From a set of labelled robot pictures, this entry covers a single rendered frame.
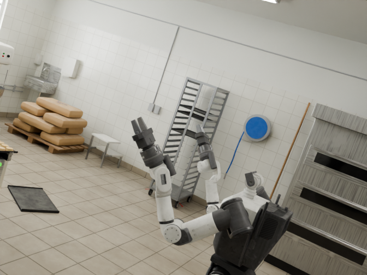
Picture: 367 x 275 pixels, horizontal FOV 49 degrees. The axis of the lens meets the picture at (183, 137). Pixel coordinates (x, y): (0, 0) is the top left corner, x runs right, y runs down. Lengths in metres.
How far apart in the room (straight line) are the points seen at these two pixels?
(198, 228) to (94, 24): 6.24
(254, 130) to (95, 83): 3.07
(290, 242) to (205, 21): 3.58
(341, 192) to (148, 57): 3.79
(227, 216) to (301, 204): 3.29
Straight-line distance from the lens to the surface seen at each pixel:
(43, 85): 7.72
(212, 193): 2.29
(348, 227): 4.95
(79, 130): 7.13
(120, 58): 7.16
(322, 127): 4.87
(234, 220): 1.70
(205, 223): 1.72
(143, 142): 1.70
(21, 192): 4.82
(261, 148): 6.03
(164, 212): 1.75
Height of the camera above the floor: 1.80
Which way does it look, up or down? 8 degrees down
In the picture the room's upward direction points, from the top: 19 degrees clockwise
